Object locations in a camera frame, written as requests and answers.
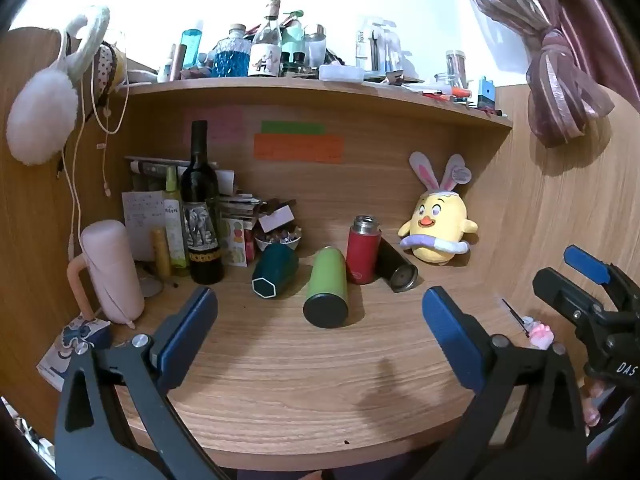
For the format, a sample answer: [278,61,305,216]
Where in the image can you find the dark teal hexagonal cup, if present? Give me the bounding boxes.
[251,242,299,300]

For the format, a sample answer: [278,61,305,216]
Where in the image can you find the tall glass jar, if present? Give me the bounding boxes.
[445,50,468,88]

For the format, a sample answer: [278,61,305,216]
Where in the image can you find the black thermos cup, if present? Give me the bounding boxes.
[376,237,419,293]

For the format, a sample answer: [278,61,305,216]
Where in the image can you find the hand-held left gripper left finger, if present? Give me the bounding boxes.
[54,285,236,480]

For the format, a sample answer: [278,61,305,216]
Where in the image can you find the black pen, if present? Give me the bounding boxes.
[501,298,531,338]

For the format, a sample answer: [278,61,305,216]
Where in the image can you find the clear brush holder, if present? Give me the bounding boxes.
[356,17,401,72]

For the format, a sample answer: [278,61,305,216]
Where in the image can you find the person's right hand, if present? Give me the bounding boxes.
[582,379,604,429]

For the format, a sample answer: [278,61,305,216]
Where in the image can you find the white plastic box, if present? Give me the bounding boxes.
[319,63,365,82]

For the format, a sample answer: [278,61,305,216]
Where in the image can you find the pink humidifier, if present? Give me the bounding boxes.
[67,220,146,328]

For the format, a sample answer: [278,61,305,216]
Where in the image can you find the red thermos cup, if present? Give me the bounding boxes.
[346,215,383,285]

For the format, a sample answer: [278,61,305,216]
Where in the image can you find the small yellow bottle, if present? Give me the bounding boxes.
[152,228,172,279]

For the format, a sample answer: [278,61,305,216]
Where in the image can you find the dark wine bottle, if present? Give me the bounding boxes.
[180,120,225,285]

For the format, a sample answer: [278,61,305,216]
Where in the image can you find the pink striped curtain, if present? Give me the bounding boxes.
[447,0,640,148]

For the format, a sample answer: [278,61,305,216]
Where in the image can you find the teal bottle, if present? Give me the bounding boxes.
[280,10,307,73]

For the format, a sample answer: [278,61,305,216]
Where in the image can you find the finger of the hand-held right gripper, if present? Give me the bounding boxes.
[532,267,622,334]
[564,245,640,312]

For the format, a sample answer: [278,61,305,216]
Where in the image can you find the clear bottle with white label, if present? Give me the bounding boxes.
[248,0,282,77]

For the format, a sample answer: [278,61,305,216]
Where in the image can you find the white paper note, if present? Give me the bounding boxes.
[121,190,166,261]

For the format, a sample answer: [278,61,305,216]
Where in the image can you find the white bowl of sweets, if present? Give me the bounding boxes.
[254,227,302,256]

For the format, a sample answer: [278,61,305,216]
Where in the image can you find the clear glass jar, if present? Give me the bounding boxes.
[304,24,328,68]

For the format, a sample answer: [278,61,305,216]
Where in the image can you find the polka-dot headband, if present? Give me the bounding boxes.
[85,44,119,111]

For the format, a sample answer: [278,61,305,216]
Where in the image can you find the glass bottle with blue liquid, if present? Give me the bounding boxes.
[214,24,252,78]

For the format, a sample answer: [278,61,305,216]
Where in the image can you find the yellow chick plush toy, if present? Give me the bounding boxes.
[398,151,479,266]

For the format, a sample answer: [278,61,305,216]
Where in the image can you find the green cup with black base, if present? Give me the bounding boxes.
[303,246,349,329]

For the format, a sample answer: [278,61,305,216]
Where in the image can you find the orange sticky note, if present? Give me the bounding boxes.
[253,134,345,163]

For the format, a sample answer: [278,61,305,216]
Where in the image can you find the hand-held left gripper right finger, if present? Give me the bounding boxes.
[421,286,588,480]

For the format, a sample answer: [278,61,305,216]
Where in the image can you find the stack of books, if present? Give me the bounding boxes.
[125,156,236,196]

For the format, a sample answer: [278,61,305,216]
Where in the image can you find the colourful dotted box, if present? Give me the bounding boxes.
[220,216,256,267]

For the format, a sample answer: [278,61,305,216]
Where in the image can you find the pink sticky note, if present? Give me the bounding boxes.
[183,106,246,143]

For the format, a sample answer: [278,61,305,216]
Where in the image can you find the white card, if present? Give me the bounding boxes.
[257,205,294,233]

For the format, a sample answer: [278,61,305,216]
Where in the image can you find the green sticky note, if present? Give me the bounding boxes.
[261,121,326,136]

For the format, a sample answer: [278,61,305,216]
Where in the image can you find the small pink figurine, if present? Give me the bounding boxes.
[530,322,554,349]

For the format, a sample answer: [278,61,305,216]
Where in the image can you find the white earphone cable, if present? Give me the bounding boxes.
[57,30,131,261]

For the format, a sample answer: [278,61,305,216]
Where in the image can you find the light blue bottle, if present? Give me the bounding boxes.
[181,20,205,70]

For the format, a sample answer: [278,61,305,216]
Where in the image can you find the white fluffy earmuffs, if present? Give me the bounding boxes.
[6,5,111,167]

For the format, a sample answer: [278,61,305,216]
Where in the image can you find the pink tube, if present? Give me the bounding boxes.
[169,44,187,82]

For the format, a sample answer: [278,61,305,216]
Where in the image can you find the green spray bottle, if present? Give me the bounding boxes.
[164,166,190,268]

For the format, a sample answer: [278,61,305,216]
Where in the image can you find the blue and white tissue pack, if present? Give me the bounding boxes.
[37,315,113,391]

